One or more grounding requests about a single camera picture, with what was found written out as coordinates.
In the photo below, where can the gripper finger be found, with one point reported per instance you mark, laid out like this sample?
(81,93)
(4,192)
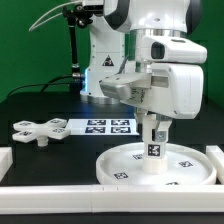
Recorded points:
(139,115)
(161,130)

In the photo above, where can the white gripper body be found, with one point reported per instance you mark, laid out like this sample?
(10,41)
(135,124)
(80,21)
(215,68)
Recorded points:
(172,90)

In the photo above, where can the white round table top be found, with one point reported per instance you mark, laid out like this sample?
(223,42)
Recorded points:
(128,165)

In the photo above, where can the white cross-shaped table base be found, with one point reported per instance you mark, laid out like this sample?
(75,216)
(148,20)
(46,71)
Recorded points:
(27,131)

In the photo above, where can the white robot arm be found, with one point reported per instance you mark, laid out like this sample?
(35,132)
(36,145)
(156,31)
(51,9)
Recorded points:
(118,28)

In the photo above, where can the white right fence bar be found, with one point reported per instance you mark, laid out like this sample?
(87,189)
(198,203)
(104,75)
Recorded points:
(216,156)

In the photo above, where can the white fence bar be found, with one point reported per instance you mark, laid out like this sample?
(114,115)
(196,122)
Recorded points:
(111,198)
(6,160)
(216,156)

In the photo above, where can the white marker sheet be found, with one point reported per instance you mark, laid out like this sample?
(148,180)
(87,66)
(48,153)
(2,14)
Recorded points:
(102,127)

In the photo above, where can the white front fence bar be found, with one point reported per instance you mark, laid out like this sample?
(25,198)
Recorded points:
(111,198)

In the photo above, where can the white left fence bar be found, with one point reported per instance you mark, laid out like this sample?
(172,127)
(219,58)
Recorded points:
(6,160)

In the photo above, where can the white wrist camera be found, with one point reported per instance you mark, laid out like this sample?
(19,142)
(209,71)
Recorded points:
(172,49)

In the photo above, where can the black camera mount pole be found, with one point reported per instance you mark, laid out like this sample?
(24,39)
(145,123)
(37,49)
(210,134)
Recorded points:
(76,18)

